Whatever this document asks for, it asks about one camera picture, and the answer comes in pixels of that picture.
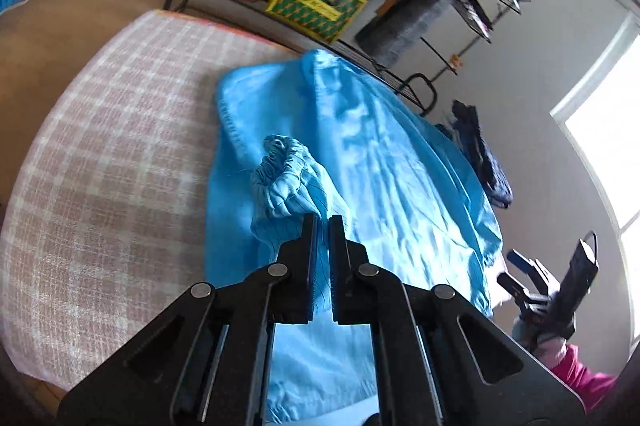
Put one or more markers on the pink plaid bed cover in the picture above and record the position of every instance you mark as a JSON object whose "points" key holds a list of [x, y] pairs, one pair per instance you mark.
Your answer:
{"points": [[105, 224]]}

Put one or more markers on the pink right sleeve forearm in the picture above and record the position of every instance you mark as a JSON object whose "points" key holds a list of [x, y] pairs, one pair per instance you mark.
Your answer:
{"points": [[590, 387]]}

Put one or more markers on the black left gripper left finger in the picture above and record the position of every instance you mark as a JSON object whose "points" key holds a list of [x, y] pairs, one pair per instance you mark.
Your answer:
{"points": [[204, 360]]}

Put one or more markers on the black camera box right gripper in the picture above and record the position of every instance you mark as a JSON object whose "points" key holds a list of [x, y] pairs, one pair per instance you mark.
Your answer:
{"points": [[582, 271]]}

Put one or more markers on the yellow green storage box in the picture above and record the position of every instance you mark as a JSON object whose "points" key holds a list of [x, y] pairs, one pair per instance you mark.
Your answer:
{"points": [[323, 20]]}

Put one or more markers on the navy folded clothes pile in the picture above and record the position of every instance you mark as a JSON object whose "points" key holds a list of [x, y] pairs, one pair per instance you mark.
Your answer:
{"points": [[463, 129]]}

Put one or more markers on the light blue striped garment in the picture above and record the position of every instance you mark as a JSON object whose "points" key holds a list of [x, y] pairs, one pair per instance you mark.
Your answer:
{"points": [[318, 135]]}

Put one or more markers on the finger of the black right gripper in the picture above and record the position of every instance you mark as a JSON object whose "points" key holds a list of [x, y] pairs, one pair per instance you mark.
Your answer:
{"points": [[516, 289], [528, 266]]}

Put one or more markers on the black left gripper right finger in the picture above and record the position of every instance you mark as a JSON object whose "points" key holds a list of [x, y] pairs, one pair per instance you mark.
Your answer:
{"points": [[438, 360]]}

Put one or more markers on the white gloved right hand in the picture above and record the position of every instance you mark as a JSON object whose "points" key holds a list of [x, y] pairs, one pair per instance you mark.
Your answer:
{"points": [[547, 348]]}

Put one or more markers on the black wire mesh basket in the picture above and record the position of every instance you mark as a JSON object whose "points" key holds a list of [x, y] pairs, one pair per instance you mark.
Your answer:
{"points": [[477, 19]]}

